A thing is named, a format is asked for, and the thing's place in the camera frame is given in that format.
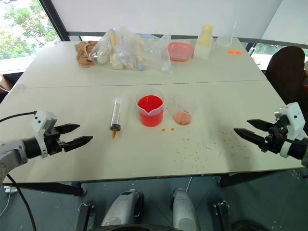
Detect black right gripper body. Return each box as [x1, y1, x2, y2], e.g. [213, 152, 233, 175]
[261, 115, 293, 154]

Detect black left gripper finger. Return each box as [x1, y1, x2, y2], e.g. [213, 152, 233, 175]
[63, 136, 94, 152]
[56, 123, 81, 135]

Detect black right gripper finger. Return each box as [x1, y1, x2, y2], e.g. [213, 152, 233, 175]
[246, 118, 275, 132]
[233, 128, 268, 149]

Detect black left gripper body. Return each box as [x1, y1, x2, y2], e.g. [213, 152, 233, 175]
[44, 125, 67, 155]

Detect clear syringe with orange tip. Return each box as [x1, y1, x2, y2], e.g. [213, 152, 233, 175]
[109, 97, 124, 140]

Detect small clear plastic cup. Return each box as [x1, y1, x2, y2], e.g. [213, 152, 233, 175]
[173, 94, 198, 126]

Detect beaker with red liquid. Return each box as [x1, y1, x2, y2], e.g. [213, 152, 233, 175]
[135, 88, 166, 127]

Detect dark office chair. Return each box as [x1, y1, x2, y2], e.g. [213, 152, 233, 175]
[264, 46, 308, 107]

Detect black metal stand foot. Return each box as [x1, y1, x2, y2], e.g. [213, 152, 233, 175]
[77, 202, 95, 231]
[212, 200, 233, 231]

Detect crumpled brown cloth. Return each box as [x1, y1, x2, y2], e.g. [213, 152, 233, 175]
[74, 40, 100, 68]

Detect silver left robot leg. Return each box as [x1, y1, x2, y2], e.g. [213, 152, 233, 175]
[100, 189, 145, 227]

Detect silver robot leg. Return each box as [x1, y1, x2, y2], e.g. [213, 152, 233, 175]
[100, 189, 145, 227]
[171, 188, 202, 231]

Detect clear plastic beaker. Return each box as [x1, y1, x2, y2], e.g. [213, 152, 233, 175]
[215, 22, 238, 48]

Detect small blue white bottle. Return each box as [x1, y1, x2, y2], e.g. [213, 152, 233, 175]
[136, 57, 146, 72]

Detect large clear plastic bag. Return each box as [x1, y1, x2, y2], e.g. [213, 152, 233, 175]
[87, 26, 146, 71]

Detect stacked yellowish plastic cups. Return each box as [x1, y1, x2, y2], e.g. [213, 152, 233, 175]
[193, 24, 215, 60]

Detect silver right robot leg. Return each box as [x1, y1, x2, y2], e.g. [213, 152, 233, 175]
[171, 188, 202, 231]

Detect pink bowl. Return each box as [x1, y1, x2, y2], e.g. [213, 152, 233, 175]
[167, 42, 194, 62]

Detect small clear plastic bag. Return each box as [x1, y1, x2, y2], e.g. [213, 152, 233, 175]
[145, 33, 174, 76]

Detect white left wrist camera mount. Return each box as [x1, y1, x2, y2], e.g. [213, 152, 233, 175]
[31, 110, 59, 159]

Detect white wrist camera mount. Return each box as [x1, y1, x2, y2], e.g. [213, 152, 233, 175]
[274, 102, 307, 159]
[31, 110, 59, 159]

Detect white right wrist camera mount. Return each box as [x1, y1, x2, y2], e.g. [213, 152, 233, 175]
[274, 102, 307, 159]

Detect black table frame beam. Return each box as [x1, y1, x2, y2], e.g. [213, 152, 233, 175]
[217, 167, 308, 189]
[1, 181, 88, 197]

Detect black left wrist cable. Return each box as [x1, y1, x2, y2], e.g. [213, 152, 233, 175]
[0, 111, 37, 122]

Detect black hanging robot cable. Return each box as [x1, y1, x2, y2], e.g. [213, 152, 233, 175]
[6, 173, 37, 231]

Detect black window frame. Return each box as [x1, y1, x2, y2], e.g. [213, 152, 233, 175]
[41, 0, 71, 42]

